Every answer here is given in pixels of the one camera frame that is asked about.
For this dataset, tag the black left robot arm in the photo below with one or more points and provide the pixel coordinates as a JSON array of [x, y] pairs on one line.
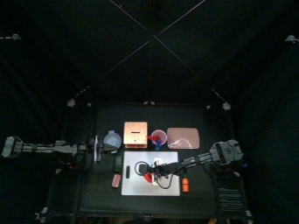
[[39, 148]]

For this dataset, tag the red toy utensil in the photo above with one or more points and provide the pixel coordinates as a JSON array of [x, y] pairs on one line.
[[151, 137]]

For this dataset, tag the blue toy utensil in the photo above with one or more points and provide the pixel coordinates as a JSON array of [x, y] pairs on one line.
[[158, 145]]

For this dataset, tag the wooden box with slot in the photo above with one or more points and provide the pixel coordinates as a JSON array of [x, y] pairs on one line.
[[135, 134]]

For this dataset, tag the dark green toy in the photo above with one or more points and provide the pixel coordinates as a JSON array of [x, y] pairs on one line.
[[118, 164]]

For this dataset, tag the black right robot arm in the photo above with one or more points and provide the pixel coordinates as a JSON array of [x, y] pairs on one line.
[[226, 151]]

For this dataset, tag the pink plastic cup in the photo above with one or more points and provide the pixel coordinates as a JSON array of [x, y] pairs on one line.
[[159, 136]]

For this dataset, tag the red plastic toy piece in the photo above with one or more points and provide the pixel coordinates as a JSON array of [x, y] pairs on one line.
[[147, 177]]

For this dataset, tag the orange toy carrot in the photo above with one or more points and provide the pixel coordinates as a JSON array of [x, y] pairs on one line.
[[186, 185]]

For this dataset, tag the clear plastic bottle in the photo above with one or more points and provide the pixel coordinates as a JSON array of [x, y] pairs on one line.
[[113, 140]]

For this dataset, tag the pink rectangular block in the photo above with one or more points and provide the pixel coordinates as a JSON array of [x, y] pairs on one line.
[[117, 180]]

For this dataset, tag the white plastic piece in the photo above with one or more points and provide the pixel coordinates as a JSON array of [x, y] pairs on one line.
[[155, 182]]

